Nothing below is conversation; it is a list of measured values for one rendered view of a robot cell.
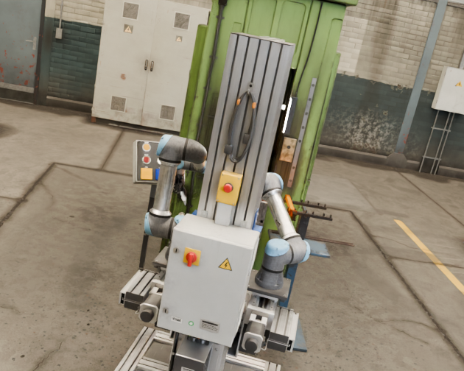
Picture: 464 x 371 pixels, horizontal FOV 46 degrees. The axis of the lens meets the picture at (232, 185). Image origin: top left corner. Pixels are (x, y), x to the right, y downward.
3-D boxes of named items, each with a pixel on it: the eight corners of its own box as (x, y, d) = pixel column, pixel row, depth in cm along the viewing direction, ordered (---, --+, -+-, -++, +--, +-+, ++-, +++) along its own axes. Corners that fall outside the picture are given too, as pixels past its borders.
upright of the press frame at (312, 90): (276, 309, 427) (351, 5, 359) (244, 302, 426) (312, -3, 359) (274, 283, 469) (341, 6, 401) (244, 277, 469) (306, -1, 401)
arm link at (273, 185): (281, 269, 286) (247, 179, 308) (302, 265, 295) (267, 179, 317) (294, 259, 278) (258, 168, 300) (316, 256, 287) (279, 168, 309)
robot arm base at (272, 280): (281, 292, 278) (285, 275, 275) (252, 285, 280) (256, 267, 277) (284, 280, 292) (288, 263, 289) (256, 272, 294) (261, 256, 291)
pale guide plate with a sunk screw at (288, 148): (291, 162, 390) (297, 139, 385) (279, 160, 390) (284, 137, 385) (291, 161, 392) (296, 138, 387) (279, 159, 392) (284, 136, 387)
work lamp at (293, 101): (292, 135, 382) (323, 2, 356) (283, 134, 382) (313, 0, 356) (292, 135, 386) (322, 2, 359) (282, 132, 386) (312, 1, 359)
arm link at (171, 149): (169, 242, 283) (188, 139, 272) (140, 236, 283) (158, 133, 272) (171, 236, 294) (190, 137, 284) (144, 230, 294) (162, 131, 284)
